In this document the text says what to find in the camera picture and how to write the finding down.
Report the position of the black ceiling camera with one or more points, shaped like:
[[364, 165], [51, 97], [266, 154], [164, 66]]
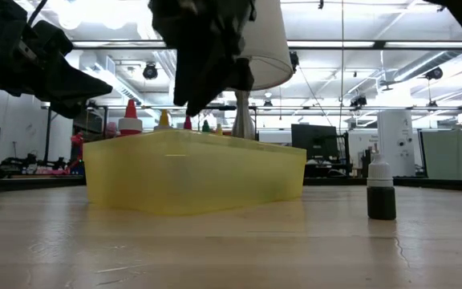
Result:
[[434, 73], [358, 101], [150, 71]]

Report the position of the red black background robot arm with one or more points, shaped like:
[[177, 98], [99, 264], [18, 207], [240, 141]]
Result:
[[77, 142]]

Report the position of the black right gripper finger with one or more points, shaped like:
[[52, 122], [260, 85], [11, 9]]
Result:
[[203, 76], [242, 76]]

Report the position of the black overhead beam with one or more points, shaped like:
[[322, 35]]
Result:
[[335, 44]]

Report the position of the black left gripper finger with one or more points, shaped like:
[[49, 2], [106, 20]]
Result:
[[70, 109], [70, 84]]

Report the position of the large orange bottle yellow cap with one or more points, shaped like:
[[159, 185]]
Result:
[[163, 119]]

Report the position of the black background monitor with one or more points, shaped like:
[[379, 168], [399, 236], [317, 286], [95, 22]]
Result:
[[313, 140]]

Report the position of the small dark dropper bottle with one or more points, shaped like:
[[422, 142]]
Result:
[[381, 200]]

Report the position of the yellow translucent plastic bin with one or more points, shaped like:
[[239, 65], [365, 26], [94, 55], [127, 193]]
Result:
[[191, 176]]

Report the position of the large dark-red bottle red cap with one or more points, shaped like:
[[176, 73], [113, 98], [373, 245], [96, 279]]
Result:
[[187, 123]]

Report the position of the white lamp shade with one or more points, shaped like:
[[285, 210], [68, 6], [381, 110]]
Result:
[[267, 40]]

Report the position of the green partition panel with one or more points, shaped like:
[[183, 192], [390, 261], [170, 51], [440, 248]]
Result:
[[453, 154]]

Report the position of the black aluminium table frame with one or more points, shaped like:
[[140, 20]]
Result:
[[22, 184]]

